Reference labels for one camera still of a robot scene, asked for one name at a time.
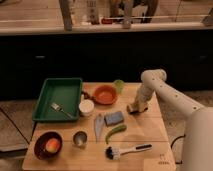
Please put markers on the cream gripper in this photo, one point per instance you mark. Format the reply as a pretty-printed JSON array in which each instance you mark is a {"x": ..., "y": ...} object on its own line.
[{"x": 138, "y": 106}]

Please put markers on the black tan whiteboard eraser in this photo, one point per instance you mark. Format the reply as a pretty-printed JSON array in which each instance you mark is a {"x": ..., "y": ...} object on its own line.
[{"x": 131, "y": 110}]

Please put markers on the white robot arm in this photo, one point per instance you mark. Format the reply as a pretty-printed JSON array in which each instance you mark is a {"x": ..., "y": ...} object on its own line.
[{"x": 197, "y": 153}]

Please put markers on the small green plastic cup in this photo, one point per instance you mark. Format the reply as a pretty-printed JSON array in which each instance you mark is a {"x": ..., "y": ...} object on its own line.
[{"x": 119, "y": 85}]

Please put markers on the small metal cup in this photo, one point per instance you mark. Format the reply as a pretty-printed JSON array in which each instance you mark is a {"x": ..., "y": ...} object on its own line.
[{"x": 80, "y": 138}]

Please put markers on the green chili pepper toy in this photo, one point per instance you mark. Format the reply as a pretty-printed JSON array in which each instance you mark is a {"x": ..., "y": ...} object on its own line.
[{"x": 117, "y": 129}]

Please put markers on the blue sponge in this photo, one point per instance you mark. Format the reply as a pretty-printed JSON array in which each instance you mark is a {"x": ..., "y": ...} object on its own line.
[{"x": 113, "y": 118}]

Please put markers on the orange plastic bowl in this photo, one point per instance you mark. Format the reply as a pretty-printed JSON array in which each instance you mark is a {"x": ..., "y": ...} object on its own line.
[{"x": 105, "y": 95}]

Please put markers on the grey toy knife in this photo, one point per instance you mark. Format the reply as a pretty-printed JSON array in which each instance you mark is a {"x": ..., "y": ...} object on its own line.
[{"x": 98, "y": 126}]

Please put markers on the white round container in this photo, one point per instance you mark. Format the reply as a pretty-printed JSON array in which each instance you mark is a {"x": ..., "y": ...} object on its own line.
[{"x": 86, "y": 107}]

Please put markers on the black white dish brush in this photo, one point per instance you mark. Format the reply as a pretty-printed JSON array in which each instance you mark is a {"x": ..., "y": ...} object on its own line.
[{"x": 114, "y": 153}]

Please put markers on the dark cabinet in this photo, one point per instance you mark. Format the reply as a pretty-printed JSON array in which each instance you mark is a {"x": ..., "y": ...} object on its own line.
[{"x": 27, "y": 60}]

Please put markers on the green plastic tray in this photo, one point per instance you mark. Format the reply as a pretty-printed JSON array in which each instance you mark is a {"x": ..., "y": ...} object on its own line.
[{"x": 66, "y": 92}]

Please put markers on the silver metal fork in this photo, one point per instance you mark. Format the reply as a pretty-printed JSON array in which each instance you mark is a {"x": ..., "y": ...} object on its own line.
[{"x": 58, "y": 108}]

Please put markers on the orange toy fruit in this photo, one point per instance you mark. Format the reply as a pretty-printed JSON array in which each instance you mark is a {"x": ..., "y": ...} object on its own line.
[{"x": 52, "y": 145}]

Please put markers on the dark red bowl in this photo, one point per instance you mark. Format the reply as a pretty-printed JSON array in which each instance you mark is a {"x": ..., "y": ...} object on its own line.
[{"x": 39, "y": 148}]

